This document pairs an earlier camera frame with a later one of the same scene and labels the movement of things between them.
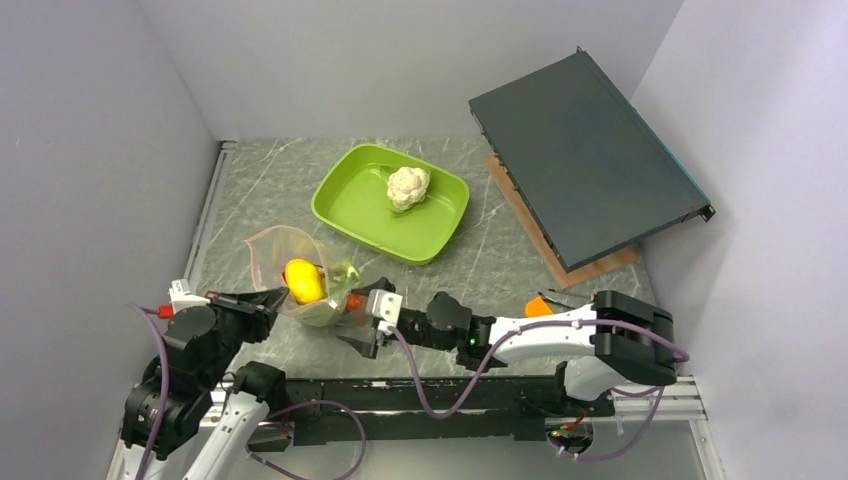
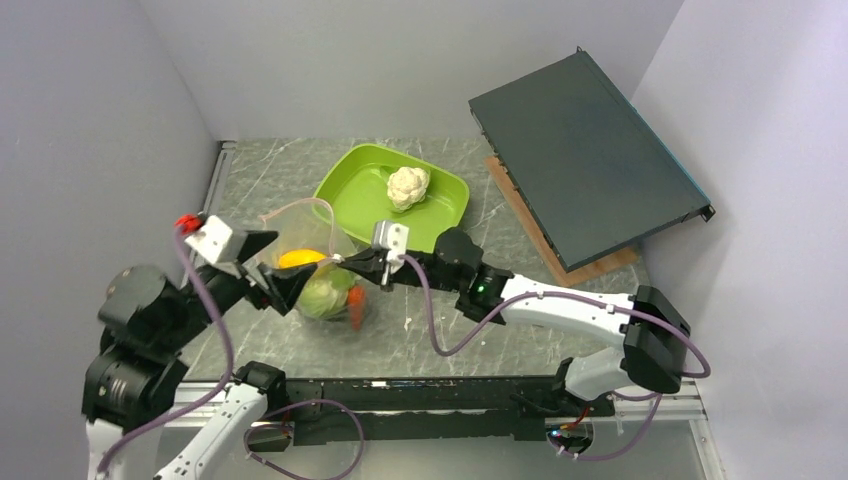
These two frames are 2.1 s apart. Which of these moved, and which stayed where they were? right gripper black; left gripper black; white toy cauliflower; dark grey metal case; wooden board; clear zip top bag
Moved: clear zip top bag; right gripper black; left gripper black
Stayed: wooden board; white toy cauliflower; dark grey metal case
